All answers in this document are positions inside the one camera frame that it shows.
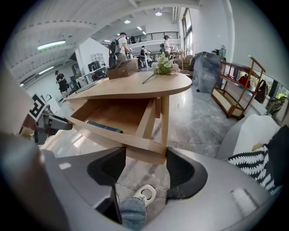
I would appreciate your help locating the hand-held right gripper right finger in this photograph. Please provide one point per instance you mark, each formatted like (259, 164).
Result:
(214, 191)

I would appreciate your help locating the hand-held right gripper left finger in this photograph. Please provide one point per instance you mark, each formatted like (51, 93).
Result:
(74, 173)

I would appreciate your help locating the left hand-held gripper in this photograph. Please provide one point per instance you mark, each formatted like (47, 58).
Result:
(39, 108)

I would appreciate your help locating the wooden drawer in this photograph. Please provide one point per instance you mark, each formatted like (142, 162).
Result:
(117, 112)

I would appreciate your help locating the wooden coffee table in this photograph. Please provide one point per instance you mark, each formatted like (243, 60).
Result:
(135, 88)

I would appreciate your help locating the blue-grey notebook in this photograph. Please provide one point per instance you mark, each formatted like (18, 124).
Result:
(79, 90)

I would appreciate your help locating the dark blue book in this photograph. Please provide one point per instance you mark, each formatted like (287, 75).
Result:
(105, 127)

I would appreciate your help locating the black and white striped blanket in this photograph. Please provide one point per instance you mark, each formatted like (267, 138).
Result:
(255, 167)

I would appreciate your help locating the long ceiling light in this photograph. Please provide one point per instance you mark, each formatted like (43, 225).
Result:
(46, 70)
(51, 45)

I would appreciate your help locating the small yellow object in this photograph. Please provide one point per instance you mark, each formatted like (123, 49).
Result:
(256, 147)

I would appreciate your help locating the person's white right shoe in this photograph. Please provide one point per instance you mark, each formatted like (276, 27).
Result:
(145, 194)

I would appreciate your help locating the white round armchair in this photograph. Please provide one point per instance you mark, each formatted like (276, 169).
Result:
(248, 130)

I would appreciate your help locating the person's legs in jeans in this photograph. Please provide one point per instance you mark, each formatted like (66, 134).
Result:
(133, 214)

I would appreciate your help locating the black cloth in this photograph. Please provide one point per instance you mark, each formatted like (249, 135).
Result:
(280, 153)

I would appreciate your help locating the white cubby shelf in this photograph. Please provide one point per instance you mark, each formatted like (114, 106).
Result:
(96, 57)

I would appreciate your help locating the brown wooden organizer box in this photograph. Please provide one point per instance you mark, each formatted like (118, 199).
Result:
(123, 68)

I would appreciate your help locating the wooden rattan shelf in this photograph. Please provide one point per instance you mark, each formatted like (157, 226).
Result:
(232, 94)

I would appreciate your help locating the dark brown handbag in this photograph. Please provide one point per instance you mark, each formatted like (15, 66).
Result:
(261, 92)

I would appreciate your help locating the white artificial flower bunch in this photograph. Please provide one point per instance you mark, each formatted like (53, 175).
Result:
(163, 65)

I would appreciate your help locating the grey marble block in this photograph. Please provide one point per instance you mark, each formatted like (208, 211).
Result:
(206, 72)

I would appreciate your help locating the round ceiling lamp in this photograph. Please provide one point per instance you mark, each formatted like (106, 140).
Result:
(158, 13)
(127, 21)

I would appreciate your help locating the black balcony railing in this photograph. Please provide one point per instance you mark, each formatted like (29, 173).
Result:
(155, 35)

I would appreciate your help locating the tall window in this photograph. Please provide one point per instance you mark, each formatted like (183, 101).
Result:
(187, 31)

